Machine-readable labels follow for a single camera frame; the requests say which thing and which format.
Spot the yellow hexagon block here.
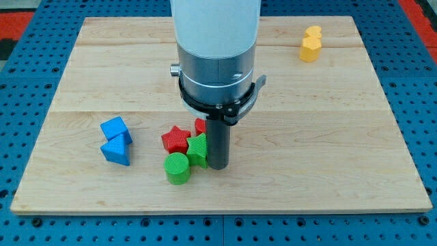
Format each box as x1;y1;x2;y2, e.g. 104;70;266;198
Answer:
299;37;322;62

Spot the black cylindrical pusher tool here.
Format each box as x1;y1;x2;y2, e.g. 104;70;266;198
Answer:
206;120;231;170

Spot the wooden board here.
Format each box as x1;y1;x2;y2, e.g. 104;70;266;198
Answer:
10;16;432;215

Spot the green cylinder block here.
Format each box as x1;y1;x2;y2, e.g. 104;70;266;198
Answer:
163;152;191;185

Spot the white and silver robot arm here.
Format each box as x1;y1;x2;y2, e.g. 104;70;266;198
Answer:
171;0;266;119

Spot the red circle block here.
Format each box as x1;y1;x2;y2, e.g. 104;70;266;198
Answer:
194;118;206;136

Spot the blue triangle block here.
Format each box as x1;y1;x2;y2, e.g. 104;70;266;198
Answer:
100;134;130;166

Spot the green star block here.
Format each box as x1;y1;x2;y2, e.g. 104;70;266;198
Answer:
186;133;208;169

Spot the black clamp ring with lever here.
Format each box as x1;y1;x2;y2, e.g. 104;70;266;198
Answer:
178;74;268;126

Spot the red star block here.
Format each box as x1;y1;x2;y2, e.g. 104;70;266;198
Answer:
161;126;191;154

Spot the blue cube block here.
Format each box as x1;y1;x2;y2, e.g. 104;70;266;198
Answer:
100;116;132;145

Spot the yellow heart block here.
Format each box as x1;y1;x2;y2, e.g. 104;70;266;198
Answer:
305;25;322;39

